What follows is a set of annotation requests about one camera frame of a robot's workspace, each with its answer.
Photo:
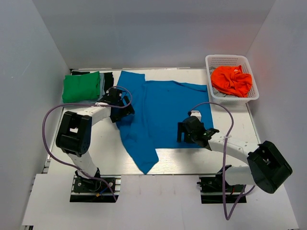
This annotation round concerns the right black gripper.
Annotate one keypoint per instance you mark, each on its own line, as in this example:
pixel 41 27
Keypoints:
pixel 182 129

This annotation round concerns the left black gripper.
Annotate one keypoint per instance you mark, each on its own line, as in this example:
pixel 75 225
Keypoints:
pixel 125 112

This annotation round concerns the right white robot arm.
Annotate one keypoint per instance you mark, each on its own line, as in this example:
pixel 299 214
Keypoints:
pixel 265 166

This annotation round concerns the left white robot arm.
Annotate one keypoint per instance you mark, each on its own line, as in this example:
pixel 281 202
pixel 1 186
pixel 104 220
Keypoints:
pixel 74 134

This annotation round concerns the folded black t-shirt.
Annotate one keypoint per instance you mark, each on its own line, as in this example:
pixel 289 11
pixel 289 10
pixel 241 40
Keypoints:
pixel 107 80

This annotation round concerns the folded green t-shirt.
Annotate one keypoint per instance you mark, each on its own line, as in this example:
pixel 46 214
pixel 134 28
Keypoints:
pixel 80 87

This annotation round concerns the grey t-shirt in basket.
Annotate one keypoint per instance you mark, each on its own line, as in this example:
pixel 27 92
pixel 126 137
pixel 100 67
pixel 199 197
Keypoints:
pixel 215 91

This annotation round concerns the white plastic basket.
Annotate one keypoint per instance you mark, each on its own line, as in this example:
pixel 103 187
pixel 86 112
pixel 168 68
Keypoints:
pixel 216 60

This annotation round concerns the orange t-shirt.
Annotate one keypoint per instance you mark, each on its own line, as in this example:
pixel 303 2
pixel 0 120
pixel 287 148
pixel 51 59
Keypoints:
pixel 231 81

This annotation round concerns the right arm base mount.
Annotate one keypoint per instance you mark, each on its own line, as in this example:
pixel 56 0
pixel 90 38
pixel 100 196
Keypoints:
pixel 211 191

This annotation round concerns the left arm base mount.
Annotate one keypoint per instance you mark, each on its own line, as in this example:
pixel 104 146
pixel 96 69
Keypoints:
pixel 96 192

